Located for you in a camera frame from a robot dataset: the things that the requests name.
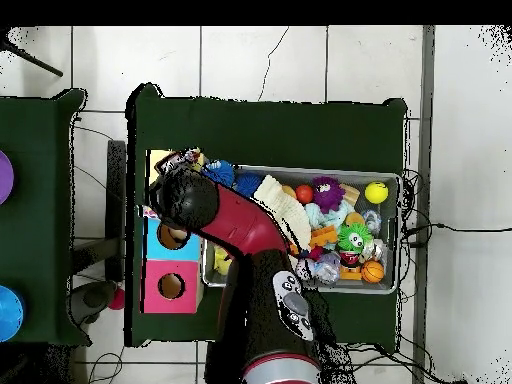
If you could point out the small orange-red ball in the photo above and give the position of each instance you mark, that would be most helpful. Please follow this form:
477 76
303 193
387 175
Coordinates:
304 194

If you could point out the polka dot cloth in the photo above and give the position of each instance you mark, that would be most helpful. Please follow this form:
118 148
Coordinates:
194 156
150 212

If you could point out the grey rounded base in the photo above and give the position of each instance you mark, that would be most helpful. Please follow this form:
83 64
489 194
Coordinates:
94 298

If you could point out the shallow silver mesh bin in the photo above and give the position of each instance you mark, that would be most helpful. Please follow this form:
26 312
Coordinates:
360 286

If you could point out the black tripod leg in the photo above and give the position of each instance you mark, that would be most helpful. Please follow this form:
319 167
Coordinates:
36 62

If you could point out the purple bowl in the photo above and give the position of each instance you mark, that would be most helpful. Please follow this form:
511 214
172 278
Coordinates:
4 178

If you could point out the blue bowl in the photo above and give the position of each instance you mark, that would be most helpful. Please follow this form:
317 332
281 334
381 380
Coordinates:
8 314

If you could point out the small red ball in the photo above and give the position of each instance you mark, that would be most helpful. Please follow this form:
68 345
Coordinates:
117 300

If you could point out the dark green tablecloth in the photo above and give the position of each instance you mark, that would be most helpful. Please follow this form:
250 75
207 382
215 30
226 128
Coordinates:
36 132
280 132

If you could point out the blue spiky ball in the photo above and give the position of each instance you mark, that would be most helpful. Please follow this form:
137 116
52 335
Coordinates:
220 172
248 184

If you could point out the wooden three-hole box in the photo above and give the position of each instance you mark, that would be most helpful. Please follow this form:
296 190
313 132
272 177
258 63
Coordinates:
176 298

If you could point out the yellow ball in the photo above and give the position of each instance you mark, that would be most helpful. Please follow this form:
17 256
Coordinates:
376 192

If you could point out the orange toy basketball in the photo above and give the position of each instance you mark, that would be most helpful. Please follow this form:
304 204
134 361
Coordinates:
372 272

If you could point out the green spiky toy with eyes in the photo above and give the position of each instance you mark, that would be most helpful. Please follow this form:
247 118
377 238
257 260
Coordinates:
348 236

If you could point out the purple spiky monster toy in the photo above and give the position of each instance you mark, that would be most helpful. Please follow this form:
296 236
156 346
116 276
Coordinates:
328 195

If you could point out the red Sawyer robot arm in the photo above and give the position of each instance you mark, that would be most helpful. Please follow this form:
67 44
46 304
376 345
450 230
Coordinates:
248 228

